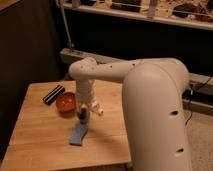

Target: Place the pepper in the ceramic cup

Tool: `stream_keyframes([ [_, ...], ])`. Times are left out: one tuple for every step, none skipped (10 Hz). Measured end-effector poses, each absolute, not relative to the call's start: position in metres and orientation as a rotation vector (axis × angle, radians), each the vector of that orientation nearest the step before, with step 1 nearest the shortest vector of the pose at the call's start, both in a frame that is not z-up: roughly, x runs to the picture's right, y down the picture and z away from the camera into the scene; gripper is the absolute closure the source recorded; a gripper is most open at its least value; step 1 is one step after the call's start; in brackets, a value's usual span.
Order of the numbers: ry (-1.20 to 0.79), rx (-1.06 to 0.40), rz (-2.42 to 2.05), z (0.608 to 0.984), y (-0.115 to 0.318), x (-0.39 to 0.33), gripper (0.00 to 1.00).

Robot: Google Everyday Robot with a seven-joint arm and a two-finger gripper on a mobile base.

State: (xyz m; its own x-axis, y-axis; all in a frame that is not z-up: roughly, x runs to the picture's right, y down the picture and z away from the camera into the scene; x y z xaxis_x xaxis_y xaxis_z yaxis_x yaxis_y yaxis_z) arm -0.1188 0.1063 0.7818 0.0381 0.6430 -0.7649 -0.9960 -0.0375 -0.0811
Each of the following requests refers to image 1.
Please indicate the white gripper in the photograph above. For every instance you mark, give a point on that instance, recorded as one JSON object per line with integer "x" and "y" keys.
{"x": 86, "y": 100}

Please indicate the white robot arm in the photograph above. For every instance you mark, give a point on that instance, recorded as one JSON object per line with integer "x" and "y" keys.
{"x": 152, "y": 107}

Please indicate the blue cloth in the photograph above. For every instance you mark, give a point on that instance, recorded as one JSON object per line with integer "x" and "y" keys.
{"x": 78, "y": 134}

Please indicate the wooden table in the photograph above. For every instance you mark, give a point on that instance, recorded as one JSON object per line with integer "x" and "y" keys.
{"x": 40, "y": 140}

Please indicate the white shelf rack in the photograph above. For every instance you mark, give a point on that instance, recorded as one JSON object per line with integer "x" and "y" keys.
{"x": 148, "y": 14}

